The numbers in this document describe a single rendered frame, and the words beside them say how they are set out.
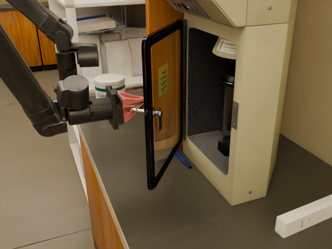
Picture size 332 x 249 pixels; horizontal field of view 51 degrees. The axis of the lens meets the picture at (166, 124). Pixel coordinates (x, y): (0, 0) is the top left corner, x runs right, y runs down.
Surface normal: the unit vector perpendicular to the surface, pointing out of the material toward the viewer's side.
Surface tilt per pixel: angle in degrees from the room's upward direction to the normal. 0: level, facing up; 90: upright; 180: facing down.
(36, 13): 84
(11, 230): 0
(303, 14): 90
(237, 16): 90
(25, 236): 0
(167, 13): 90
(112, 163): 0
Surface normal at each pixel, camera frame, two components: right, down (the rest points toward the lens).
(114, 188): -0.01, -0.91
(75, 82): 0.14, -0.67
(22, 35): 0.37, 0.39
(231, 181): -0.93, 0.17
